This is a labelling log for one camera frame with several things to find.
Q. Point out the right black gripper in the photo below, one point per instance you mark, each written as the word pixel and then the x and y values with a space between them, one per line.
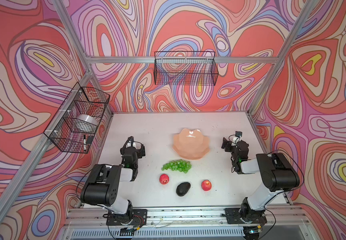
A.
pixel 228 144

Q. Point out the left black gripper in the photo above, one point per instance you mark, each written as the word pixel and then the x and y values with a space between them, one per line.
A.
pixel 140 152

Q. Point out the red fake apple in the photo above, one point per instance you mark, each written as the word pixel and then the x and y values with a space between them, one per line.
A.
pixel 206 185
pixel 164 179

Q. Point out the pink flower-shaped fruit bowl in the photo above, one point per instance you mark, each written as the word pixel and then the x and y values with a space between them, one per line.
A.
pixel 191 144

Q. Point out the green fake grape bunch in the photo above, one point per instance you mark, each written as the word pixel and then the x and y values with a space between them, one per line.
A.
pixel 177 165

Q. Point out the dark fake avocado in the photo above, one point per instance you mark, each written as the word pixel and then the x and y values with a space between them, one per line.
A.
pixel 183 188

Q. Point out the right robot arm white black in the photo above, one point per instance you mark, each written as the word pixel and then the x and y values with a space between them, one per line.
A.
pixel 277 175

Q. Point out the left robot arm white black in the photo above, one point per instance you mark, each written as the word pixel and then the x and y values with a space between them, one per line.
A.
pixel 102 185

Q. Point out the black marker pen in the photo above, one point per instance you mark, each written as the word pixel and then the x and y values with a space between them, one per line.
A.
pixel 84 143

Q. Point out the silver tape roll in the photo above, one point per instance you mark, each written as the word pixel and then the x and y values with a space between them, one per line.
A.
pixel 88 119

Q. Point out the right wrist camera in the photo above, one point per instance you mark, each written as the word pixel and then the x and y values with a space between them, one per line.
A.
pixel 238 134

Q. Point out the black wire basket left wall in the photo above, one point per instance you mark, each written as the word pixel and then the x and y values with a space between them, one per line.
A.
pixel 66 131

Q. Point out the black wire basket wall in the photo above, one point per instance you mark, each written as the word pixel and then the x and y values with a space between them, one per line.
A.
pixel 66 131
pixel 185 68

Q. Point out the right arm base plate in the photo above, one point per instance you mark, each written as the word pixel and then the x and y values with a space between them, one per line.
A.
pixel 250 217

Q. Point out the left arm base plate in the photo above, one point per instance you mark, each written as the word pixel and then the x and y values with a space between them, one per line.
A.
pixel 135 218

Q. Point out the aluminium front rail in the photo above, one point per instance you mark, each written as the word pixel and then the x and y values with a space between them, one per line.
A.
pixel 286 222

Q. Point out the black wire basket back wall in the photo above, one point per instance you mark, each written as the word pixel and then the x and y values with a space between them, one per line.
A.
pixel 185 68

